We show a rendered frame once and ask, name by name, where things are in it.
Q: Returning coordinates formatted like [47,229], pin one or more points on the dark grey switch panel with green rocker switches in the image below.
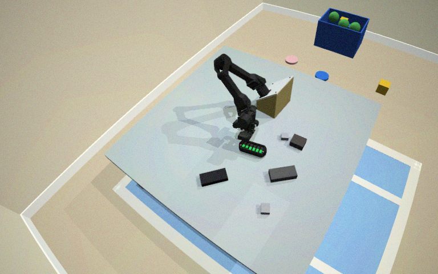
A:
[253,148]

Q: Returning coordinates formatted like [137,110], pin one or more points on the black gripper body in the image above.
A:
[246,135]

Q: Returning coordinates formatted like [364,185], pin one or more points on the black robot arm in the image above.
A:
[246,111]

